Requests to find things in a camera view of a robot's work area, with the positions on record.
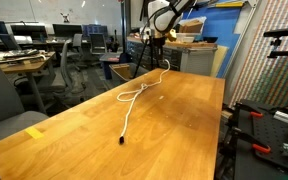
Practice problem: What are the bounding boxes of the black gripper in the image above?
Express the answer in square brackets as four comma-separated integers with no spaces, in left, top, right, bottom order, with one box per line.
[153,37,165,57]

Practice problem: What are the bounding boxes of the white braided cord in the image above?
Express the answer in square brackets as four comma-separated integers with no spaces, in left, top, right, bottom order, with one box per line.
[116,58,172,145]

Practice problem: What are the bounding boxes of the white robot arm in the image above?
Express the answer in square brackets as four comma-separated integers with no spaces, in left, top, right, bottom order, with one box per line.
[140,0,195,57]

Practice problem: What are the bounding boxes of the black drawer cabinet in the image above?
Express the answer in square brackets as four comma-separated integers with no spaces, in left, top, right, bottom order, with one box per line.
[126,36,218,77]

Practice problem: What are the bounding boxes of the cardboard box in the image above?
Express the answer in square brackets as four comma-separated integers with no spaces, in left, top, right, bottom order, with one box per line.
[179,20,203,33]

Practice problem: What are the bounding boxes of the grey storage bin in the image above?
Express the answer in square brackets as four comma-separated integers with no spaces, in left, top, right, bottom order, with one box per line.
[109,63,148,83]

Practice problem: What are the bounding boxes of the black computer monitor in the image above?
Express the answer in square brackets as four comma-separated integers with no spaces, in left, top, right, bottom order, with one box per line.
[53,24,82,37]

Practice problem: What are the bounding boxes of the grey mesh office chair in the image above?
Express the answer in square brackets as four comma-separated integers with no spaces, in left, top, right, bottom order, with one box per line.
[37,39,84,109]

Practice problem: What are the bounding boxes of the orange black bar clamp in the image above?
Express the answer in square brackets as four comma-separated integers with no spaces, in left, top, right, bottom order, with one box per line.
[232,127,271,154]

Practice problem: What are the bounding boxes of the black perforated breadboard plate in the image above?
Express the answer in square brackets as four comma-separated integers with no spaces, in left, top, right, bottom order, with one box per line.
[234,99,288,180]

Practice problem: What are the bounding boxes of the wooden office desk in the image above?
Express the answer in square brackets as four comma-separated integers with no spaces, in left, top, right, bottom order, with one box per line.
[0,52,55,113]

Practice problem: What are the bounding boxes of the yellow tape piece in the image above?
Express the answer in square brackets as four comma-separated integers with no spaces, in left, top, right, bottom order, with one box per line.
[25,126,44,139]

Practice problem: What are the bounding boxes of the black camera tripod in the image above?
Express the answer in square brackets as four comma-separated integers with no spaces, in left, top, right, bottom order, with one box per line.
[132,0,161,79]

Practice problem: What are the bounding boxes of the black camera on stand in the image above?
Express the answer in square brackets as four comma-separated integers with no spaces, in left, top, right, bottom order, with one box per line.
[263,28,288,58]

